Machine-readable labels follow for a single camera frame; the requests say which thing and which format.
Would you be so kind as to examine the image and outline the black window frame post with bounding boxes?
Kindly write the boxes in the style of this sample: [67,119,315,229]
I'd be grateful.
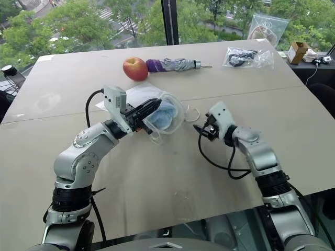
[160,0,180,45]

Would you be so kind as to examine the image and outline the white charger with cable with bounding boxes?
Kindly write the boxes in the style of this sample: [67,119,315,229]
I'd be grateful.
[305,55,333,87]

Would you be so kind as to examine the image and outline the black round device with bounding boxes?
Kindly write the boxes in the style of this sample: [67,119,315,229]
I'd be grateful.
[1,64,17,77]

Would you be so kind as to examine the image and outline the black chair back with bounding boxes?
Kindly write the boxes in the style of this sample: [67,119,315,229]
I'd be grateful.
[305,83,335,120]

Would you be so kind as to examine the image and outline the clear zip bag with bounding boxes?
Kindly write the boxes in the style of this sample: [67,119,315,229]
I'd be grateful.
[247,13,290,48]

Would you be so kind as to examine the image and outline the small brown cardboard box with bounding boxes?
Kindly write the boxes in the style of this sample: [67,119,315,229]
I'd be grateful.
[287,41,311,65]

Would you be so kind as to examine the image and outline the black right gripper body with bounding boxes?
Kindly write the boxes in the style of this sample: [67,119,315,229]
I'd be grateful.
[202,112,222,142]

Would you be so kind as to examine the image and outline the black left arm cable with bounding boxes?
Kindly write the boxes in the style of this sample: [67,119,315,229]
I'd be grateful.
[85,89,107,243]

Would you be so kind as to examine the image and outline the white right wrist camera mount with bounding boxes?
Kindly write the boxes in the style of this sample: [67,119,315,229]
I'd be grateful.
[206,101,237,140]

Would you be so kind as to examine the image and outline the red yellow apple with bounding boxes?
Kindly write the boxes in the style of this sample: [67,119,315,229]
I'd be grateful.
[122,56,150,82]

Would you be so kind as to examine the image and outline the light blue towel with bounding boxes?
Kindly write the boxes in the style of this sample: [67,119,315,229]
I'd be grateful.
[146,104,177,132]

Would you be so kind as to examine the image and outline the translucent white drawstring bag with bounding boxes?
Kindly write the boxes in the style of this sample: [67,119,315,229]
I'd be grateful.
[95,82,201,145]

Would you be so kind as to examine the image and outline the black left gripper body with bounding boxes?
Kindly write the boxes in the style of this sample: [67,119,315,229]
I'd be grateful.
[120,103,146,133]

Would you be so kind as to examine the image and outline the clear bag with black cable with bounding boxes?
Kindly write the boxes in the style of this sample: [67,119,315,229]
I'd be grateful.
[222,46,275,70]

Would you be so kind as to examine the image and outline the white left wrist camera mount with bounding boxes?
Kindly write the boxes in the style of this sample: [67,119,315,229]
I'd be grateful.
[103,85,132,134]

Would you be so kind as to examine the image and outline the grey robot torso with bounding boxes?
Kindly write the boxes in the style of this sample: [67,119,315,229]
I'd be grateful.
[25,236,288,251]

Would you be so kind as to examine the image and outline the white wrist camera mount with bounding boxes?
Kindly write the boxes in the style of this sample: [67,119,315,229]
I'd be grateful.
[206,101,237,140]
[103,85,132,134]

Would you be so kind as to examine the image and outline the crumpled white cloth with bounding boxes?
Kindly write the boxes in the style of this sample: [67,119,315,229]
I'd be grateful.
[304,48,319,64]

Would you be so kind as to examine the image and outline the purple grey folded umbrella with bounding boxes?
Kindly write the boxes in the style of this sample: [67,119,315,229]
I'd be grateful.
[145,58,213,74]

